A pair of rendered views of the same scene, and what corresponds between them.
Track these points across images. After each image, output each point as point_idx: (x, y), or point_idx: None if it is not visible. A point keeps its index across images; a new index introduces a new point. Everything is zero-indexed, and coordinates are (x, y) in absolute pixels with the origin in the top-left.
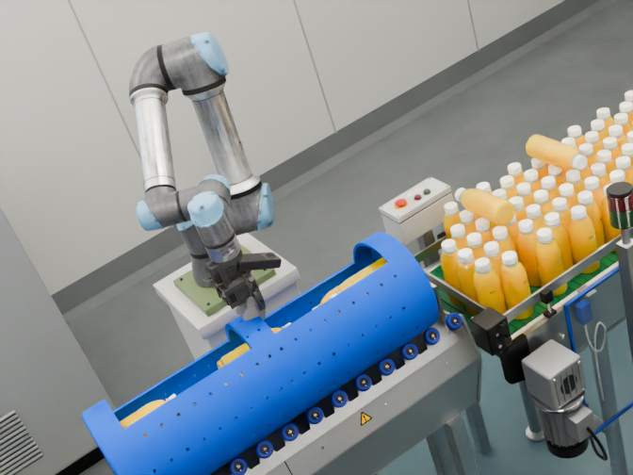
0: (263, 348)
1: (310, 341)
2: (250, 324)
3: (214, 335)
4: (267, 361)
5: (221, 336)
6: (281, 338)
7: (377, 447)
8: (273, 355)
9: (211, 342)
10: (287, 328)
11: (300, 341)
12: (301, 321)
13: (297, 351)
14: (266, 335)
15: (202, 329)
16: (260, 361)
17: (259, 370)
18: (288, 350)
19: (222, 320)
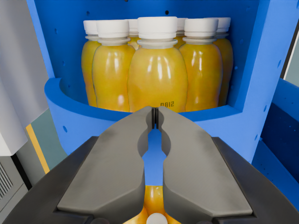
0: (243, 148)
1: (296, 24)
2: (165, 157)
3: (18, 118)
4: (256, 142)
5: (22, 104)
6: (259, 101)
7: None
8: (260, 129)
9: (28, 121)
10: (258, 69)
11: (285, 53)
12: (279, 9)
13: (281, 70)
14: (229, 134)
15: (13, 146)
16: (249, 157)
17: (252, 158)
18: (273, 91)
19: (2, 109)
